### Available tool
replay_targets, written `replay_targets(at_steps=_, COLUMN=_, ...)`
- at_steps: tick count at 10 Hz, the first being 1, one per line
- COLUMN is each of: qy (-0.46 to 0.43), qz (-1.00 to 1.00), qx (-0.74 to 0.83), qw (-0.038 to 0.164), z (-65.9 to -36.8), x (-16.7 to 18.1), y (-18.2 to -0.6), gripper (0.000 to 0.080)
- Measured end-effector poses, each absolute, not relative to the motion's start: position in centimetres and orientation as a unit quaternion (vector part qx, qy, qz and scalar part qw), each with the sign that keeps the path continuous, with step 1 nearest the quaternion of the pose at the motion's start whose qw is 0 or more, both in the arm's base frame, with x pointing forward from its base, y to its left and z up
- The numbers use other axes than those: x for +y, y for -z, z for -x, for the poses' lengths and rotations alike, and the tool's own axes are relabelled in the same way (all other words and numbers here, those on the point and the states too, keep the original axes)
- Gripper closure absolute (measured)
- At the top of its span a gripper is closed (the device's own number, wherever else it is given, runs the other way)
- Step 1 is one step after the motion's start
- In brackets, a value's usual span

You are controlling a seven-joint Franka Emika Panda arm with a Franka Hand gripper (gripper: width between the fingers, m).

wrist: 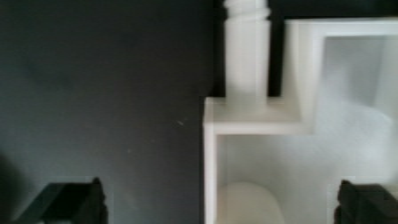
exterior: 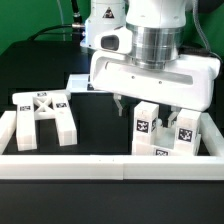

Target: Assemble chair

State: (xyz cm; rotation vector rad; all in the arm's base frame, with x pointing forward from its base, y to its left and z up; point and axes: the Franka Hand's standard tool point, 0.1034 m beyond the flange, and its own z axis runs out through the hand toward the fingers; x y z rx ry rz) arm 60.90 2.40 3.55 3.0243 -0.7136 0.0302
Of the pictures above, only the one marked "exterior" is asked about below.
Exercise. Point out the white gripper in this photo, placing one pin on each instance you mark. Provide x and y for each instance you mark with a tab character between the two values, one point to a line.
146	63

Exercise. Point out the white chair seat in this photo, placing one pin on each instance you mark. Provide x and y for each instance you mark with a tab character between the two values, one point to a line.
162	146

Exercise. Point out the white chair back frame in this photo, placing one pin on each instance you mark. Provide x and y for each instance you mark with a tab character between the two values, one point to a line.
43	105

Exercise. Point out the white marker base plate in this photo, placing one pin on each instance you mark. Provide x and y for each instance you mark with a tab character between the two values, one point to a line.
79	83

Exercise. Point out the white right fence rail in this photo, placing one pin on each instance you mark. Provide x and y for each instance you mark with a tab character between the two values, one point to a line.
212	143

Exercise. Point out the white fence rail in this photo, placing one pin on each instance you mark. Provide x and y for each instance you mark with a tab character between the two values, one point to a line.
118	167
212	143
7	128

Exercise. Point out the white front fence rail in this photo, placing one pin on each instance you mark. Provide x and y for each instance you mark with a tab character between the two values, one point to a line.
118	167

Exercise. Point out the white left fence rail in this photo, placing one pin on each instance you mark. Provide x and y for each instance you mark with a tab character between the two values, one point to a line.
7	128

